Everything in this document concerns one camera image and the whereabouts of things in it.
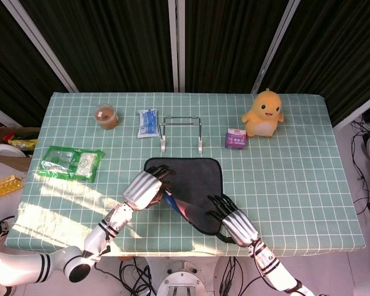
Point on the black curtain panel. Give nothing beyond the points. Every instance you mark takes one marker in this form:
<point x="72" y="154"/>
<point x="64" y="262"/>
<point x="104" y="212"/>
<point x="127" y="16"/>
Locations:
<point x="336" y="46"/>
<point x="111" y="43"/>
<point x="228" y="43"/>
<point x="6" y="61"/>

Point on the brown cardboard box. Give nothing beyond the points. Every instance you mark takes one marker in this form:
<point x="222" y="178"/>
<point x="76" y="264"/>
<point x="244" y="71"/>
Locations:
<point x="9" y="161"/>

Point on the clear jar of orange snacks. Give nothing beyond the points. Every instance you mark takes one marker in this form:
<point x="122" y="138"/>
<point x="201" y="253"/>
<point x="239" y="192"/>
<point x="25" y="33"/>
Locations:
<point x="106" y="117"/>

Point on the green checked tablecloth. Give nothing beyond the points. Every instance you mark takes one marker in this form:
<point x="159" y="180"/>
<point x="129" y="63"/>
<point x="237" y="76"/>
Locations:
<point x="296" y="191"/>

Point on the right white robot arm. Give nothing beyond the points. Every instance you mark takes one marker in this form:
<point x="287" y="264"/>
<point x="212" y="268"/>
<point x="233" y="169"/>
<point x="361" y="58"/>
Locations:
<point x="266" y="260"/>

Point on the white plate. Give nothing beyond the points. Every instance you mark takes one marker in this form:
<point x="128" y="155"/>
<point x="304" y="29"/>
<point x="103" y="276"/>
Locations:
<point x="9" y="151"/>

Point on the white frame rail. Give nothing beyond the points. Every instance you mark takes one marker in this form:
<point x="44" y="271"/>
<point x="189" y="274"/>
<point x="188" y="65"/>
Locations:
<point x="357" y="112"/>
<point x="3" y="114"/>

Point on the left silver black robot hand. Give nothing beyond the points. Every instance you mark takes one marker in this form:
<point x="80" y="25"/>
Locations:
<point x="142" y="191"/>

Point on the yellow plastic tray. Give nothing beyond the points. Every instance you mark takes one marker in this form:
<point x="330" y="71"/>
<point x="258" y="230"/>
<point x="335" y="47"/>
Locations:
<point x="4" y="186"/>

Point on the yellow plush toy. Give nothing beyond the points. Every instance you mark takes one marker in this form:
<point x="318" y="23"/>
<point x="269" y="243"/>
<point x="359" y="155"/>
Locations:
<point x="263" y="120"/>

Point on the white frame post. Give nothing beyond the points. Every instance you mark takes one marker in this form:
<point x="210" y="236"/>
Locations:
<point x="274" y="46"/>
<point x="43" y="46"/>
<point x="176" y="46"/>

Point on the small purple box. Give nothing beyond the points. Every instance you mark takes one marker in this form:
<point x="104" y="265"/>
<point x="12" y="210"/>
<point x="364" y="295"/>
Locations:
<point x="236" y="138"/>

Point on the black and blue towel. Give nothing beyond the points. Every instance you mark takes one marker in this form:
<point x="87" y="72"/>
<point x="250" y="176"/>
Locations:
<point x="194" y="182"/>

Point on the yellow snack bag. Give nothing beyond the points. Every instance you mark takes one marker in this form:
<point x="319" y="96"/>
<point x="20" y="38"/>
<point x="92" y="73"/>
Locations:
<point x="23" y="143"/>

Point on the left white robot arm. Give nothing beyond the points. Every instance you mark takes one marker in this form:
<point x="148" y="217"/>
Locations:
<point x="117" y="219"/>

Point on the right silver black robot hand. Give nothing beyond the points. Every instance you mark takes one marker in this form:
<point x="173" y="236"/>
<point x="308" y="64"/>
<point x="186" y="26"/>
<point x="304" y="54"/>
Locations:
<point x="239" y="226"/>

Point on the green white plastic package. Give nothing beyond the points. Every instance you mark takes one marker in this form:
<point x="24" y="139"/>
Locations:
<point x="71" y="163"/>

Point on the white blue wipes packet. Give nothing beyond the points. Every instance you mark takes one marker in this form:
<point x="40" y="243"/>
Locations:
<point x="148" y="123"/>

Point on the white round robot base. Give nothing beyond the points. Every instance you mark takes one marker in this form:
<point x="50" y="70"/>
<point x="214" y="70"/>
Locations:
<point x="183" y="283"/>

